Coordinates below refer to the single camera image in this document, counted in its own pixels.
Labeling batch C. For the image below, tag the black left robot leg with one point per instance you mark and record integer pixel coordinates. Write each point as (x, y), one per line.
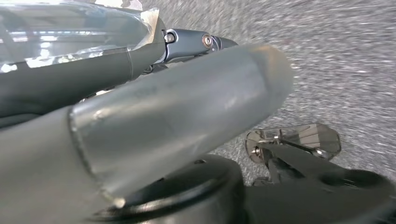
(309, 194)

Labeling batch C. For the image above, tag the left robot foot plate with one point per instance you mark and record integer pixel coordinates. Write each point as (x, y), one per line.
(315, 137)

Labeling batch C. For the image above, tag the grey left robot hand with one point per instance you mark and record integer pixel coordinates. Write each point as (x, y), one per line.
(170, 108)

